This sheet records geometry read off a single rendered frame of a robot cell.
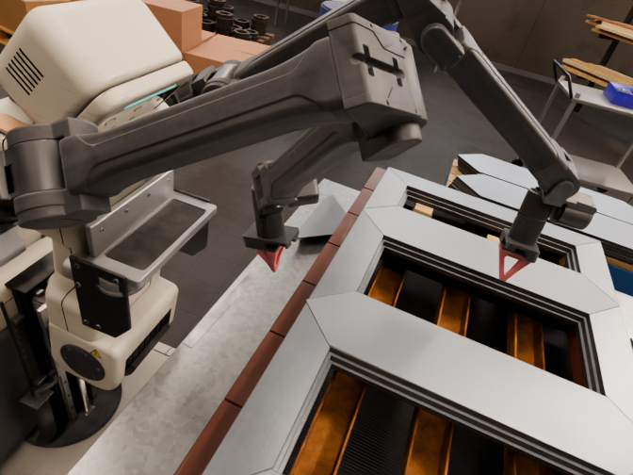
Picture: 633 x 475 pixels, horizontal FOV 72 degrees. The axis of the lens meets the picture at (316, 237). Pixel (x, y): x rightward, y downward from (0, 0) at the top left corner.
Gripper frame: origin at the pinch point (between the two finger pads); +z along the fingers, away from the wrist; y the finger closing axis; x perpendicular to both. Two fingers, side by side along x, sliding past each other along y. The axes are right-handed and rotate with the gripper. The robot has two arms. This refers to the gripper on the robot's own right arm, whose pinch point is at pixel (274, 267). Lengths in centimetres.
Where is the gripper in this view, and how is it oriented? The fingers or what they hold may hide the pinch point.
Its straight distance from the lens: 94.5
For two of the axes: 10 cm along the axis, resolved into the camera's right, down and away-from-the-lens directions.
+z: 0.4, 8.4, 5.4
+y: -9.4, -1.6, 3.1
